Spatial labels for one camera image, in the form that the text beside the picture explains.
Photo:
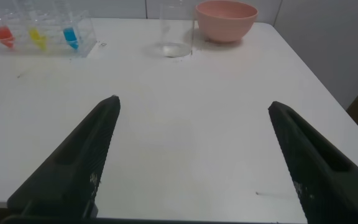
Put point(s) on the test tube with blue pigment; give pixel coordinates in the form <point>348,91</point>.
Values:
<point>70,35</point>

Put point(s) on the test tube with red pigment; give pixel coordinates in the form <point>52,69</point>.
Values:
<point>3,33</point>

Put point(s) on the clear acrylic test tube rack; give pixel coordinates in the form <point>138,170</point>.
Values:
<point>85,37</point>

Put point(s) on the clear glass beaker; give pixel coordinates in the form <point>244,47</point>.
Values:
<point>176,46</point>

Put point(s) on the test tube with yellow pigment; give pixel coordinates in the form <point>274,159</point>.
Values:
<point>37,35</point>

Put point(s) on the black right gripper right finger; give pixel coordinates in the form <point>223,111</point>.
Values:
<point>322,180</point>

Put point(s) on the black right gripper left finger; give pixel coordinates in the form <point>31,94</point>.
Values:
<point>73,168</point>

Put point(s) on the pink bowl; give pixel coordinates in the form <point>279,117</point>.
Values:
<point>225,25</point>

